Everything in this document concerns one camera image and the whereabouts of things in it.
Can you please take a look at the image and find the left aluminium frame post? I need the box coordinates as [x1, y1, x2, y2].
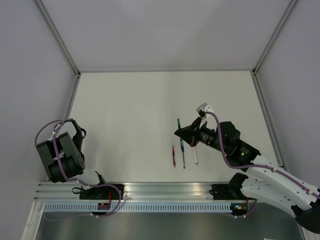
[32, 0, 81, 77]

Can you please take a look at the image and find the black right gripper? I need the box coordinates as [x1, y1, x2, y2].
[175, 116, 229, 154]

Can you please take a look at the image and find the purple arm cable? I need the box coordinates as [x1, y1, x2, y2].
[204, 111, 320, 200]
[33, 120, 123, 216]

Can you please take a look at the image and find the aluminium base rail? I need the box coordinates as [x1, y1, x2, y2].
[33, 181, 236, 202]

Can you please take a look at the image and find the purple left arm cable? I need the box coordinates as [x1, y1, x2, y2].
[33, 120, 123, 216]

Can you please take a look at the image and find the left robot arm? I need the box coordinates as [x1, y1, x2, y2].
[34, 118, 109, 200]

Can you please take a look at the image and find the red pink pen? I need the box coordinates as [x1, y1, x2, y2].
[171, 145, 177, 168]

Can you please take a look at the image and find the blue ballpoint pen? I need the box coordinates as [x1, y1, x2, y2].
[180, 145, 186, 169]

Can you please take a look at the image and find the right aluminium frame post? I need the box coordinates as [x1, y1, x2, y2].
[252, 0, 300, 76]

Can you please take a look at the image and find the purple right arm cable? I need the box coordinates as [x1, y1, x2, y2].
[204, 111, 320, 200]

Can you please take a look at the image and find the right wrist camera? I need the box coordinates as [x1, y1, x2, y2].
[196, 102, 214, 129]

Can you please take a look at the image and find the white acrylic marker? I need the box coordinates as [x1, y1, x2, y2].
[192, 147, 199, 165]

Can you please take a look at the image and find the white slotted cable duct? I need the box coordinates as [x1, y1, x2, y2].
[44, 202, 232, 213]

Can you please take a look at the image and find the aluminium frame post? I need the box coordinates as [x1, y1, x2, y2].
[32, 0, 81, 77]
[252, 0, 300, 76]

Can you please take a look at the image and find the green pen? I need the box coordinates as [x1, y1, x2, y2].
[176, 116, 185, 148]

